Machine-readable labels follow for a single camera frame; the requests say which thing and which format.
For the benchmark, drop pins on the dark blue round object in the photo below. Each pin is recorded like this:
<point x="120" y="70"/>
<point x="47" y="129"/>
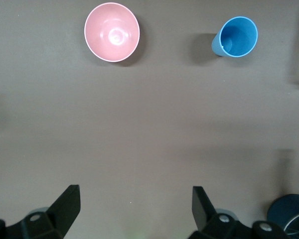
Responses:
<point x="284" y="209"/>

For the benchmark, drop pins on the blue ribbed cup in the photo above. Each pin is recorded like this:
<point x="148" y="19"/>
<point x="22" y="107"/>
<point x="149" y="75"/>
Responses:
<point x="238" y="37"/>

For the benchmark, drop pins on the pink bowl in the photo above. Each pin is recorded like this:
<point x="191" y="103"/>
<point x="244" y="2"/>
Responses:
<point x="112" y="32"/>

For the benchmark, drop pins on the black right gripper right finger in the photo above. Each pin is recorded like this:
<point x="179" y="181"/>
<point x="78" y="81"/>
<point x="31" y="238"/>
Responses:
<point x="204" y="214"/>

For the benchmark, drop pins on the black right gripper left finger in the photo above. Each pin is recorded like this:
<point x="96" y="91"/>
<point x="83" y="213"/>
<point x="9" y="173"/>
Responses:
<point x="62" y="211"/>

